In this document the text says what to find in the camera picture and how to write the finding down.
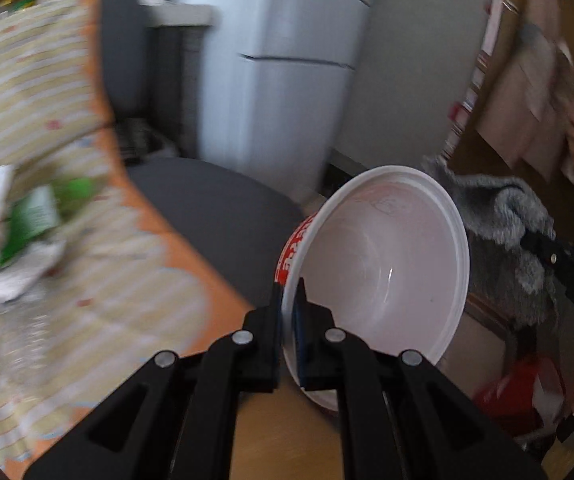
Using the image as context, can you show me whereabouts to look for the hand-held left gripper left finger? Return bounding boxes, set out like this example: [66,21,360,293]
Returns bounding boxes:
[22,280,285,480]

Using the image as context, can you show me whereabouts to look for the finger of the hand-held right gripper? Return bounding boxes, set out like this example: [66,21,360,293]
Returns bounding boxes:
[520,230,574,286]

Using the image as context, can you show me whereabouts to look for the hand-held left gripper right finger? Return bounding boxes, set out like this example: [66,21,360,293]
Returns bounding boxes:
[292,277,548,480]

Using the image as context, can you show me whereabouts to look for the grey fluffy cloth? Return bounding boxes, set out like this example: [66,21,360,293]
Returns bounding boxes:
[421,155,560,330]

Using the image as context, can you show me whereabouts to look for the red white instant noodle bowl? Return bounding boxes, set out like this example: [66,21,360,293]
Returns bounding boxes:
[273,164,470,413]

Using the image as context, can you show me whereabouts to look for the green plastic bottle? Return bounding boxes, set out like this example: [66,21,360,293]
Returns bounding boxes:
[0,177,98,268]

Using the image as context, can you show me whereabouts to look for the red plastic bag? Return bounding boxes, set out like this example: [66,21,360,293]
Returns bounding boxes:
[472,355,565,436]

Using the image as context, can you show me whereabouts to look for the grey office chair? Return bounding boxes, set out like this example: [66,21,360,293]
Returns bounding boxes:
[94,0,313,307]

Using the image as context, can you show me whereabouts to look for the brown cardboard box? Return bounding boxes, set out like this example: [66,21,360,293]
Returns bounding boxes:
[477,0,574,181]

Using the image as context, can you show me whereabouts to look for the yellow striped dotted cloth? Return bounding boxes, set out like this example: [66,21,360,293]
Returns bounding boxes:
[0,0,255,471]

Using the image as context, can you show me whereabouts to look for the white refrigerator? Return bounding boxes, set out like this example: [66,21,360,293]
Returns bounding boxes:
[197,0,383,201]

